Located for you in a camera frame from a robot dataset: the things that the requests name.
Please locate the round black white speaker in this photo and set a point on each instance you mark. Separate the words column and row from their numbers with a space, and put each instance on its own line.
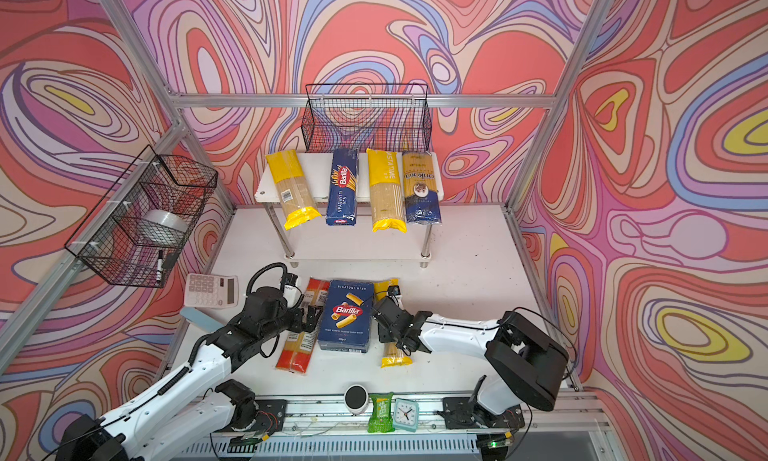
column 356, row 399

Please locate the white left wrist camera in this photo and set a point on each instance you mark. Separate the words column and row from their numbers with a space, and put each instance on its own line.
column 290, row 290

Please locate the black wire basket back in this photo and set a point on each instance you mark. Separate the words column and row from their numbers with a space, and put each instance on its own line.
column 393, row 117

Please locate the black wire basket left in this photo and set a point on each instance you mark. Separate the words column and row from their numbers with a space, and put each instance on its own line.
column 158, row 202

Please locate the green snack bag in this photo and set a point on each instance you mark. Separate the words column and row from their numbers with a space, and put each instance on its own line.
column 381, row 420

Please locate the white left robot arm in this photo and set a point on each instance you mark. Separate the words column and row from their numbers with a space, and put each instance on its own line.
column 199, row 397

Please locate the blue Barilla spaghetti box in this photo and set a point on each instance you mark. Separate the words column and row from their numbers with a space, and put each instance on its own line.
column 342, row 200

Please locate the blue Ankara spaghetti bag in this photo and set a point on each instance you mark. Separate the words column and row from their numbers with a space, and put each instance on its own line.
column 420, row 189

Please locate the black wire basket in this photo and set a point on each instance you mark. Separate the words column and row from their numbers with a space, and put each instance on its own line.
column 393, row 117
column 158, row 202

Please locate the white tape roll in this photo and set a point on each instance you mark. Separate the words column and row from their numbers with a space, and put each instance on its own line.
column 160, row 228

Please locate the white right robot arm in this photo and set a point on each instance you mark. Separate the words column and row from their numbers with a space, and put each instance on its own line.
column 528, row 365

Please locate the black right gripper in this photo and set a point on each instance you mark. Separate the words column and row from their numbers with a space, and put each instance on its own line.
column 383, row 335

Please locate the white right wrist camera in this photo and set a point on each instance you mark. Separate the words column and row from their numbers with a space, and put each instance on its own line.
column 393, row 291

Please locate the yellow spaghetti bag with barcode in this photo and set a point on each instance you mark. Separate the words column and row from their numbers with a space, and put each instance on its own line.
column 292, row 187

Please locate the black marker pen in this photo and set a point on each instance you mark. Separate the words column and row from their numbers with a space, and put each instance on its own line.
column 159, row 266

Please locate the red spaghetti bag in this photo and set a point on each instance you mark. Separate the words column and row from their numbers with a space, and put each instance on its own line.
column 297, row 350

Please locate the blue Barilla rigatoni box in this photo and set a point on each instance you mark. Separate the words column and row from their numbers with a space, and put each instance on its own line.
column 346, row 322

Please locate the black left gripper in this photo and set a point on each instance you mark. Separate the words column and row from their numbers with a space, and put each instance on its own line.
column 311, row 321

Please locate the yellow Pastatime spaghetti bag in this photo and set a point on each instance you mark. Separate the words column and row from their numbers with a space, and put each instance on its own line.
column 386, row 192
column 392, row 355

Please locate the teal alarm clock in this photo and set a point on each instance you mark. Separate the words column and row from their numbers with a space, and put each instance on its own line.
column 406, row 415

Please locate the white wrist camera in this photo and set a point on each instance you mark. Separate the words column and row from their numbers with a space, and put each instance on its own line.
column 290, row 290
column 393, row 291

